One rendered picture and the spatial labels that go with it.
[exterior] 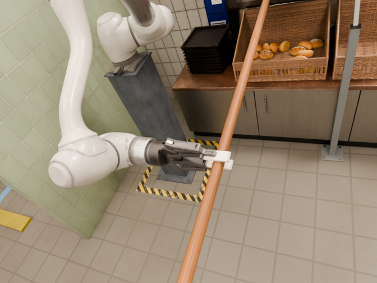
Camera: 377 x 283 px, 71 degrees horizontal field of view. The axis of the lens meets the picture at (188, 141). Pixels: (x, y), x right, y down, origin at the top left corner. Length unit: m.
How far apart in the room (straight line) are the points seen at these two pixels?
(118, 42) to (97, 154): 0.86
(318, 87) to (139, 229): 1.53
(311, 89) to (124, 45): 1.11
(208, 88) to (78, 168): 1.36
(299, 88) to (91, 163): 1.38
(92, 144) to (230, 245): 1.29
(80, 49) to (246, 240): 1.44
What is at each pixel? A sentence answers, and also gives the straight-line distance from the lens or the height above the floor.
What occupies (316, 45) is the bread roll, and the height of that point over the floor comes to 0.62.
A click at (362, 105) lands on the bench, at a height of 0.43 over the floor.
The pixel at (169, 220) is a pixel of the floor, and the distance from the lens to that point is 1.99.
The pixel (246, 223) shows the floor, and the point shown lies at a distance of 1.85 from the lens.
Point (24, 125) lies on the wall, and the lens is 1.72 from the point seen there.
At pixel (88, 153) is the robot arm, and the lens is 0.70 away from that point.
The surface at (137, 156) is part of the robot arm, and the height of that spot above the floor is 1.15.
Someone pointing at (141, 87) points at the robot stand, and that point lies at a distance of 1.52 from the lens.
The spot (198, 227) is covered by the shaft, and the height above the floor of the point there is 1.13.
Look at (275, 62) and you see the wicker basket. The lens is 1.74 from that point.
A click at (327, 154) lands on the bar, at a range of 2.14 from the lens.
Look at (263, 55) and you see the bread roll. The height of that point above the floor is 0.63.
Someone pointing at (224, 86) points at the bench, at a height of 0.58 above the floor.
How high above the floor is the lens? 1.68
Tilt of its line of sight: 45 degrees down
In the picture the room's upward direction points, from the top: 23 degrees counter-clockwise
